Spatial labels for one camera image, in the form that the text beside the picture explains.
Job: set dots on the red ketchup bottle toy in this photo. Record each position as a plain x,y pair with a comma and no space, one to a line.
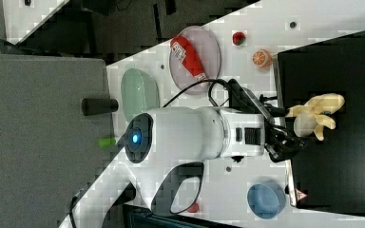
185,52

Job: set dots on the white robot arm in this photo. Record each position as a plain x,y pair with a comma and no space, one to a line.
166,148

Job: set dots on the red tomato toy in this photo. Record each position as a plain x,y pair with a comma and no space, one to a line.
238,38

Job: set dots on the black toaster oven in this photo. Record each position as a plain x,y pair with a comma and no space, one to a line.
329,175

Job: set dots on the orange slice toy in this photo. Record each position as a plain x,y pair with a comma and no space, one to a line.
262,58

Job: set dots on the black cylinder post upper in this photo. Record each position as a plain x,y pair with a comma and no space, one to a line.
92,106

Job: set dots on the peeled banana toy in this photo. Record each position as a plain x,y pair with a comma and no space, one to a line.
314,116

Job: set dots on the green lime toy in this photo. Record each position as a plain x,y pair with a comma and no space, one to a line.
106,142

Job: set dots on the lilac oval plate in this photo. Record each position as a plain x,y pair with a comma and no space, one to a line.
208,50

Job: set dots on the blue cup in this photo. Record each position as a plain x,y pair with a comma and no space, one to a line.
266,200

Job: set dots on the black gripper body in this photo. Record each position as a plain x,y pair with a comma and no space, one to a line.
281,144

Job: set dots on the green oval colander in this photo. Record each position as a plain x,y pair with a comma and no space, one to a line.
139,93

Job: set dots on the red strawberry toy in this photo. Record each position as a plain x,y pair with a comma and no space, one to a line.
194,208

